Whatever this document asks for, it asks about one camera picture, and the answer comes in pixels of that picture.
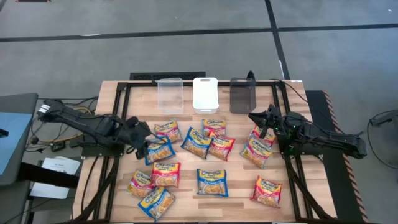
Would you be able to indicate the black shelf board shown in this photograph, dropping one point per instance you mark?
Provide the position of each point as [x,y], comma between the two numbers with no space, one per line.
[46,177]

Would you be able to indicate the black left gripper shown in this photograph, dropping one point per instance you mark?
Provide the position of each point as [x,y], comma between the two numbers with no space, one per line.
[136,132]

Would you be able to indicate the black aluminium table frame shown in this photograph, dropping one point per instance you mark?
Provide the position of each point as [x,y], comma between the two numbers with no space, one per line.
[140,84]

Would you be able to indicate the black round plug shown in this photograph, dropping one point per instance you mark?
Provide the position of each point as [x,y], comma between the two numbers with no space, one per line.
[34,140]

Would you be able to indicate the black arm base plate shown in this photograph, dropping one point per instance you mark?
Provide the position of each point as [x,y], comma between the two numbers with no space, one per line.
[93,152]
[306,152]

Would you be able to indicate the dark grey translucent bin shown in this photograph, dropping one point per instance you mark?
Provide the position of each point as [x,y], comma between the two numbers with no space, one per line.
[242,96]

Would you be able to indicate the black hazard-striped side panel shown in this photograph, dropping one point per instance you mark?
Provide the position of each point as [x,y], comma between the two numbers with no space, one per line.
[335,174]

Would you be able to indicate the black floor grille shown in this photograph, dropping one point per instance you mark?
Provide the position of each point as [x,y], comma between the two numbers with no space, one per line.
[168,76]

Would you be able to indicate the blue desk mat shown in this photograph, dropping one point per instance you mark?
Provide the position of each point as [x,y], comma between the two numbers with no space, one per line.
[15,140]

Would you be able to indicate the grey desk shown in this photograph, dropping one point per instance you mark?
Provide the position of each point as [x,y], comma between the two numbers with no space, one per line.
[18,102]

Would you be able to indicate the white printed paper sheet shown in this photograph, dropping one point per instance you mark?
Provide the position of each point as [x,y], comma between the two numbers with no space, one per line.
[59,165]

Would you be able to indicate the blue soy sauce ramen packet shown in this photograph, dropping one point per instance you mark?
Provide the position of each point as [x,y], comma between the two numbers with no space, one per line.
[196,143]
[212,183]
[160,152]
[156,203]

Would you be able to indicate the orange ramen packet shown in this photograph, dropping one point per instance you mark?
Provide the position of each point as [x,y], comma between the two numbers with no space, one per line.
[140,184]

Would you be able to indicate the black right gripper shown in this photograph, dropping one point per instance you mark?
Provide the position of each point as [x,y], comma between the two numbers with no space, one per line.
[280,124]

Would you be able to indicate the white plastic bin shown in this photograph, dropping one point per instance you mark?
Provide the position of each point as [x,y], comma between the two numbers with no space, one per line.
[205,93]

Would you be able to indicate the black pointed stand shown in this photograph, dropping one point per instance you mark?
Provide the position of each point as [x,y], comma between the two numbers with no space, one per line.
[250,75]

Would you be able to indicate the clear plastic bin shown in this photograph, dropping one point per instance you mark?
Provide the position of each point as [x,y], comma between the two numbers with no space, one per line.
[170,96]

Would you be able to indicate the black power brick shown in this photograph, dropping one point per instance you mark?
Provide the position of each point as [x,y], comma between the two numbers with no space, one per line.
[58,146]

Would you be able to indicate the small black desk object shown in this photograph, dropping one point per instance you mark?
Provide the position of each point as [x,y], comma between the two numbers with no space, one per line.
[3,133]

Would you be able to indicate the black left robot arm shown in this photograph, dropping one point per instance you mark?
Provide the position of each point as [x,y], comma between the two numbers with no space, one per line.
[68,118]

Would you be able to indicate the red Maruchan ramen packet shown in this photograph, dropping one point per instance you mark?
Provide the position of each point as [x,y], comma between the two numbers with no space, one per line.
[270,138]
[266,193]
[221,148]
[165,174]

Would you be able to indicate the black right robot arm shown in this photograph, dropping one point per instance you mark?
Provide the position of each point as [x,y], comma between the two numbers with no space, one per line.
[326,138]

